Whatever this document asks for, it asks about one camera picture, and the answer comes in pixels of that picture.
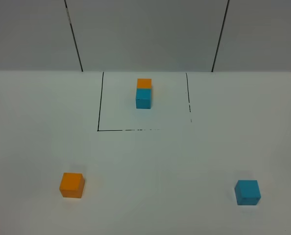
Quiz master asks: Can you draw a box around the blue template cube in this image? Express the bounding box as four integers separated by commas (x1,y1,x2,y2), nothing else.
135,89,152,109

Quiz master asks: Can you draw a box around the orange template cube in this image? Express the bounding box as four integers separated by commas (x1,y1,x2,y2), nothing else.
137,78,152,89

